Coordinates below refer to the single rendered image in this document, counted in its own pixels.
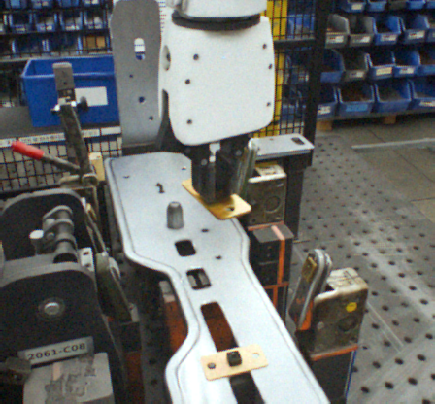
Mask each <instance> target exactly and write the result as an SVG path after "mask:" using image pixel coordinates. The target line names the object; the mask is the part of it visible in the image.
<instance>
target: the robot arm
mask: <svg viewBox="0 0 435 404"><path fill-rule="evenodd" d="M165 6H167V7H170V8H172V9H175V10H176V11H174V12H173V13H172V14H171V19H168V20H165V24H164V29H163V35H162V41H161V48H160V57H159V72H158V110H159V119H160V125H159V129H158V132H157V135H156V138H155V141H154V143H155V145H156V146H157V147H158V148H159V149H160V150H161V151H163V152H171V153H182V154H183V155H184V156H186V157H187V158H188V159H190V160H191V184H192V188H193V190H194V191H195V192H196V193H198V194H199V195H201V196H202V197H203V198H205V199H206V200H207V201H208V202H212V201H214V200H215V198H216V197H215V195H216V182H219V183H220V184H221V185H223V187H224V188H225V194H227V195H235V191H236V182H237V172H238V159H239V158H241V157H242V156H243V154H244V147H245V146H246V144H247V143H248V142H249V140H250V139H251V138H252V136H253V134H254V133H257V132H258V131H260V130H261V129H263V128H264V127H266V126H267V125H268V124H269V122H270V121H271V120H272V116H273V110H274V83H275V82H274V54H273V44H272V36H271V30H270V24H269V19H268V18H267V17H264V16H261V15H260V12H263V11H264V10H266V8H267V0H165ZM216 140H220V149H218V150H217V151H216V162H215V167H216V168H215V167H214V166H213V165H212V164H211V163H210V162H211V159H210V142H213V141H216Z"/></svg>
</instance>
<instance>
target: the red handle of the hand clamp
mask: <svg viewBox="0 0 435 404"><path fill-rule="evenodd" d="M10 148H12V152H16V153H18V154H21V155H24V156H26V157H29V158H31V159H34V160H36V161H43V162H45V163H47V164H50V165H52V166H55V167H57V168H60V169H62V170H65V171H67V172H70V173H73V174H75V175H78V176H80V177H83V175H82V172H81V169H80V166H77V165H75V164H72V163H70V162H67V161H65V160H62V159H60V158H57V157H55V156H52V155H50V154H47V153H45V152H44V151H42V150H40V149H37V148H35V147H32V146H30V145H27V144H25V143H22V142H21V141H18V140H16V141H15V142H12V143H11V145H10Z"/></svg>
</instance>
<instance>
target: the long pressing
mask: <svg viewBox="0 0 435 404"><path fill-rule="evenodd" d="M103 167H104V175H105V180H106V184H107V188H108V191H109V195H110V198H111V203H112V207H113V211H114V215H115V219H116V224H117V231H118V235H119V239H120V243H121V247H122V251H123V255H124V259H125V261H126V263H127V264H128V265H130V266H131V267H133V268H135V269H138V270H140V271H143V272H146V273H151V274H154V275H156V276H159V277H161V278H163V279H165V280H166V281H167V282H168V283H169V284H170V286H171V289H172V291H173V294H174V297H175V299H176V302H177V305H178V308H179V311H180V314H181V317H182V320H183V323H184V328H185V330H186V337H185V339H184V341H183V343H182V344H181V345H180V347H179V348H178V349H177V351H176V352H175V353H174V354H173V356H172V357H171V358H170V360H169V361H168V362H167V364H166V366H165V368H164V371H163V386H164V390H165V394H166V398H167V402H168V404H237V401H236V399H235V395H234V391H233V389H232V386H231V385H230V379H231V377H233V376H236V375H240V374H248V375H250V376H251V378H252V380H253V382H254V384H255V387H256V389H257V391H258V393H259V396H260V398H261V400H262V402H263V404H331V403H330V401H329V399H328V397H327V396H326V394H325V392H324V391H323V389H322V387H321V386H320V384H319V382H318V380H317V378H316V376H315V375H314V373H313V371H312V370H311V368H310V366H309V364H308V363H307V361H306V359H305V358H304V356H303V354H302V353H301V352H300V350H299V348H298V347H297V345H296V343H295V342H294V340H293V338H292V336H291V335H290V333H289V331H288V330H287V328H286V326H285V324H284V322H283V320H282V319H281V317H280V315H279V314H278V312H277V310H276V308H275V307H274V305H273V303H272V302H271V300H270V298H269V296H268V295H267V293H266V291H265V290H264V288H263V286H262V285H261V283H260V281H259V279H258V278H257V277H256V275H255V274H254V272H253V270H252V269H251V267H250V265H249V250H250V240H249V237H248V236H247V234H246V232H245V231H244V229H243V228H242V226H241V224H240V223H239V222H238V221H237V219H236V218H232V219H227V220H218V219H217V218H216V217H214V216H213V215H212V214H211V213H210V212H209V211H208V210H207V209H206V208H205V207H204V206H203V205H202V204H201V203H200V202H199V201H198V200H197V199H196V198H194V197H193V196H192V195H190V194H189V193H188V192H187V191H186V190H185V189H184V188H183V187H182V181H185V180H189V179H191V160H190V159H188V158H187V157H186V156H184V155H183V154H182V153H171V152H166V151H161V152H153V153H146V154H138V155H130V156H124V157H117V158H107V159H106V160H104V162H103ZM182 169H185V170H182ZM125 177H129V178H125ZM157 183H160V184H161V185H162V186H163V192H164V193H162V194H160V193H158V192H159V187H157V186H156V184H157ZM173 200H176V201H179V202H180V203H181V205H182V207H183V211H184V225H183V226H182V227H180V228H176V229H173V228H169V227H168V226H167V225H166V208H167V205H168V203H169V202H170V201H173ZM203 230H208V231H207V232H203ZM181 241H190V242H191V244H192V246H193V247H194V250H195V252H196V255H193V256H188V257H180V256H179V254H178V252H177V249H176V247H175V244H176V243H177V242H181ZM219 256H220V257H221V259H220V260H218V259H217V257H219ZM198 268H201V269H203V270H204V271H205V273H206V275H207V277H208V280H209V282H210V284H211V287H210V288H207V289H203V290H194V289H193V288H192V286H191V284H190V281H189V279H188V276H187V274H186V272H187V271H188V270H192V269H198ZM209 303H218V304H219V305H220V308H221V309H222V311H223V313H224V315H225V318H226V322H227V324H228V326H229V329H230V331H231V333H232V335H233V338H234V340H235V342H236V344H237V346H238V348H241V347H244V346H248V345H252V344H258V345H259V346H260V347H261V349H262V350H263V352H264V354H265V356H266V358H267V360H268V365H267V366H266V367H263V368H259V369H255V370H251V371H248V372H244V373H240V374H236V375H232V376H229V377H225V378H221V379H217V380H213V381H208V380H207V379H206V377H205V374H204V371H203V368H202V365H201V362H200V358H201V357H202V356H205V355H209V354H216V353H217V352H218V351H217V348H216V346H215V343H214V341H213V338H212V336H211V333H210V331H209V328H208V326H207V324H206V322H205V319H204V317H203V314H202V312H201V309H200V308H201V306H202V305H205V304H209Z"/></svg>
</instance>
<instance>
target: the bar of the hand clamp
mask: <svg viewBox="0 0 435 404"><path fill-rule="evenodd" d="M80 101H81V102H78V103H76V102H75V101H72V100H71V97H70V96H69V97H65V98H64V97H63V98H59V99H58V105H56V106H55V108H54V109H50V110H51V113H52V114H53V115H54V114H58V115H59V116H60V115H62V117H63V120H64V123H65V126H66V129H67V132H68V135H69V138H70V141H71V144H72V146H73V149H74V152H75V155H76V158H77V160H78V163H79V166H80V169H81V172H82V175H83V176H84V175H85V174H89V173H92V174H95V172H94V169H93V166H92V163H91V160H90V157H89V154H88V150H87V147H86V144H85V141H84V136H83V133H82V131H81V128H80V125H79V122H78V119H77V115H76V111H77V110H78V108H83V111H86V112H88V110H89V105H88V102H87V99H86V98H84V96H81V98H80Z"/></svg>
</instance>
